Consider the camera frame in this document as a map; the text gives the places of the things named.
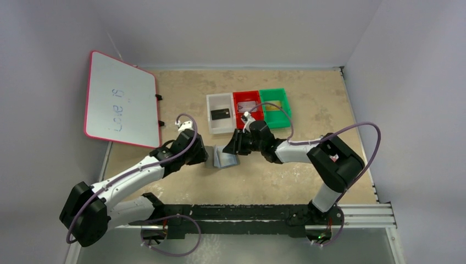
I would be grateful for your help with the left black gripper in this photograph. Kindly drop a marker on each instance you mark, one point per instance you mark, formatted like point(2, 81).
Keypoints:
point(203, 153)

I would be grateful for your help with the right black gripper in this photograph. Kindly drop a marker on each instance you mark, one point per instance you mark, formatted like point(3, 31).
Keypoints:
point(237, 141)

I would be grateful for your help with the grey leather card holder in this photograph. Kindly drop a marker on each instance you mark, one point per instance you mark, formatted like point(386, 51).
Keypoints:
point(219, 160)

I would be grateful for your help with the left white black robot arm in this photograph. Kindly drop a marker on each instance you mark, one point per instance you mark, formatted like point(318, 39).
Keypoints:
point(86, 212)

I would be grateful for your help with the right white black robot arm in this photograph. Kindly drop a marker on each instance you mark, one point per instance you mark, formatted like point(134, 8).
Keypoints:
point(336, 163)

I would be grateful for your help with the black credit card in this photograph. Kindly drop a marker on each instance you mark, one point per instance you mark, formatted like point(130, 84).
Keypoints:
point(219, 114)

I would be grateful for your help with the silver pink credit card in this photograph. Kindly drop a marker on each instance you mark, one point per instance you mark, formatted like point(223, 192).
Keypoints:
point(245, 106)

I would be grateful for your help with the gold credit card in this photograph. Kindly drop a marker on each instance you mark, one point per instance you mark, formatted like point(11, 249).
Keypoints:
point(273, 105)

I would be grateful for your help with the green plastic bin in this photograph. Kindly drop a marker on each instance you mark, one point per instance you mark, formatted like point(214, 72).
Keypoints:
point(274, 117)

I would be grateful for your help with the red plastic bin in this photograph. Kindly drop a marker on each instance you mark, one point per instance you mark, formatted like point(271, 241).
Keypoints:
point(247, 96)

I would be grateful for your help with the white plastic bin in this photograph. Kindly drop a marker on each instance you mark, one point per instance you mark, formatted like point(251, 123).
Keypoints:
point(219, 101)

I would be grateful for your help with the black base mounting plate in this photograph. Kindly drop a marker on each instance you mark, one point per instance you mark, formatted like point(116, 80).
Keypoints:
point(180, 225)

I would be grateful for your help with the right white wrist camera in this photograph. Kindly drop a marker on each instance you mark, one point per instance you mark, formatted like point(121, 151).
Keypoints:
point(247, 119)

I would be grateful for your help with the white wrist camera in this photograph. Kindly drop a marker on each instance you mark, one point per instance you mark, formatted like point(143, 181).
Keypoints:
point(182, 126)
point(247, 119)

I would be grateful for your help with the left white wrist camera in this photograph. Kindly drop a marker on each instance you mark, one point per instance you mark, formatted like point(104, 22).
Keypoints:
point(182, 126)

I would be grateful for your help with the white board with pink frame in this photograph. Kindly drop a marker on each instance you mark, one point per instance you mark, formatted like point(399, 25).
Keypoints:
point(121, 103)

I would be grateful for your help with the aluminium frame rail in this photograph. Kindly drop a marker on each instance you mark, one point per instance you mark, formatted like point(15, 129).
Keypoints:
point(352, 216)

